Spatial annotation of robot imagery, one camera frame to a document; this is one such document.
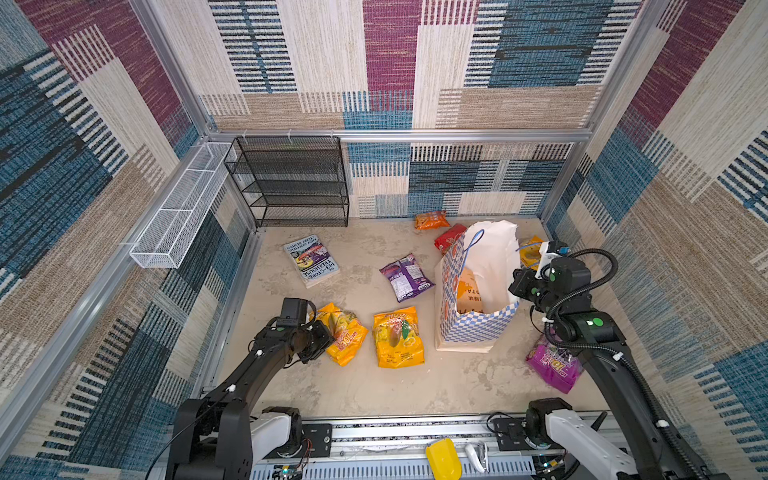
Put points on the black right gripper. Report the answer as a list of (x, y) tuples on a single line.
[(521, 279)]

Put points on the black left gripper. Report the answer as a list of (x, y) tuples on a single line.
[(324, 337)]

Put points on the yellow mango candy bag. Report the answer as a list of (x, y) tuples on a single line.
[(529, 252), (348, 334), (397, 339)]

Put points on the blue checkered paper bag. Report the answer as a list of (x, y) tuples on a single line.
[(490, 249)]

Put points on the orange sweet potato snack bag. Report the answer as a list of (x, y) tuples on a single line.
[(468, 296)]

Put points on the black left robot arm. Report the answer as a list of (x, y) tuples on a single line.
[(214, 437)]

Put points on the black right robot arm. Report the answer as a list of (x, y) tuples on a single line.
[(561, 291)]

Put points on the purple grape candy bag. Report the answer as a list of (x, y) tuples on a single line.
[(556, 366)]

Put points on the red fruit candy bag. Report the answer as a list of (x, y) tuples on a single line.
[(446, 240)]

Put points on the blue magazine booklet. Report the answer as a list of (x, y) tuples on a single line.
[(312, 260)]

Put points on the purple snack packet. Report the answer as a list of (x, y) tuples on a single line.
[(406, 278)]

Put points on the small orange chip packet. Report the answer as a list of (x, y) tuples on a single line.
[(431, 220)]

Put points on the yellow plastic scoop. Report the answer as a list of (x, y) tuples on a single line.
[(444, 460)]

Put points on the white plastic clip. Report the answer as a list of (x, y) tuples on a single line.
[(477, 455)]

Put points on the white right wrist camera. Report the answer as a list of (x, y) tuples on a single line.
[(550, 250)]

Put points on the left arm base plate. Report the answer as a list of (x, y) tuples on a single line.
[(316, 443)]

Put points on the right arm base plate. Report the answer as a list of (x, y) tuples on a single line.
[(510, 434)]

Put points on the black wire shelf rack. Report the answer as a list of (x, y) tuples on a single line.
[(291, 182)]

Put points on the white wire mesh basket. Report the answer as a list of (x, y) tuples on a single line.
[(167, 238)]

